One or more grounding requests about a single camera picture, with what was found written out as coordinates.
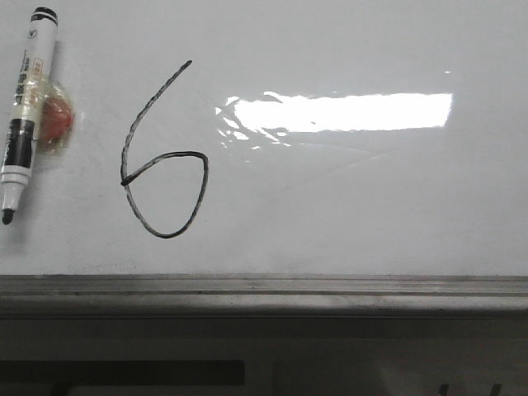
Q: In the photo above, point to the grey aluminium whiteboard frame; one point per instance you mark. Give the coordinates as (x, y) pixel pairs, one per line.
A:
(261, 296)

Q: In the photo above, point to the black drawn number six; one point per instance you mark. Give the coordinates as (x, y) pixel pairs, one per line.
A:
(127, 178)

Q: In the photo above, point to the red magnet taped to marker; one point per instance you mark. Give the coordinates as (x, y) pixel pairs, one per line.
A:
(57, 120)

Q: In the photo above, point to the black and white marker pen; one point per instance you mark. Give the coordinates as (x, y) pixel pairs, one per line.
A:
(29, 98)

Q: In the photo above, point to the white whiteboard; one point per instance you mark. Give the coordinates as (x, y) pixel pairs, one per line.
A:
(344, 137)

